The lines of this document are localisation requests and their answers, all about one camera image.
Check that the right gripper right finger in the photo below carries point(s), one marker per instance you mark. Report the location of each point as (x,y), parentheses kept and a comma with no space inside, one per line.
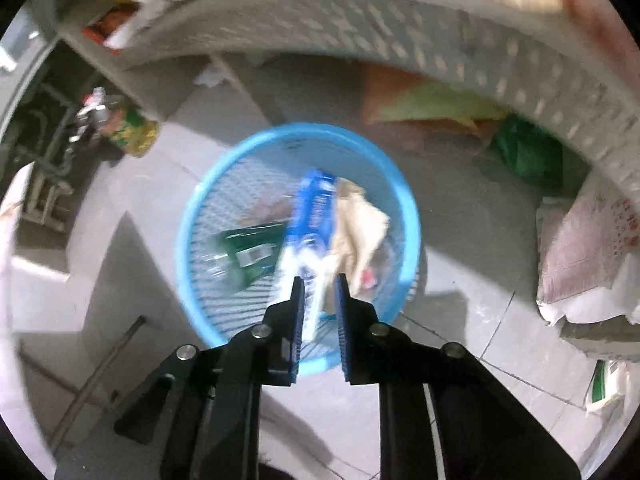
(342,300)

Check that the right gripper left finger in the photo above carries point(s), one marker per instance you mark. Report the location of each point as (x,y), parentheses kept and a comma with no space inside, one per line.
(297,304)

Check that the clear plastic bag red print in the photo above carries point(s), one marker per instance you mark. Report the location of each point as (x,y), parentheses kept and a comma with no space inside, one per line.
(379,275)

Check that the blue toothpaste box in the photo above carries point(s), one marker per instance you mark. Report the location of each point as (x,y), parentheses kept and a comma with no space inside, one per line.
(306,245)

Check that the green plastic bottle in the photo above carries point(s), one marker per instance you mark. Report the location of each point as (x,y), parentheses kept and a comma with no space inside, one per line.
(235,259)

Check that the torn brown paper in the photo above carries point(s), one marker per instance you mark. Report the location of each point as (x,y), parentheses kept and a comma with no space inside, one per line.
(359,228)

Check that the blue plastic waste basket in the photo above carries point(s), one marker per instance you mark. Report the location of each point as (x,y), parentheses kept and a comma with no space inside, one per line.
(256,183)

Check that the cooking oil bottle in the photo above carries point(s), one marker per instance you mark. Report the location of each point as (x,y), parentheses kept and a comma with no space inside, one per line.
(107,116)

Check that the floral tablecloth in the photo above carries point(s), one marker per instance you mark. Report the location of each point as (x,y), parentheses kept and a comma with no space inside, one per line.
(15,411)

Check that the perforated metal shelf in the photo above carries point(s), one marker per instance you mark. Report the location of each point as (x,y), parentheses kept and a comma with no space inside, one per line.
(541,65)

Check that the red book on shelf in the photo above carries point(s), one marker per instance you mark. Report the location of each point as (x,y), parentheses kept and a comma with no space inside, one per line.
(109,29)

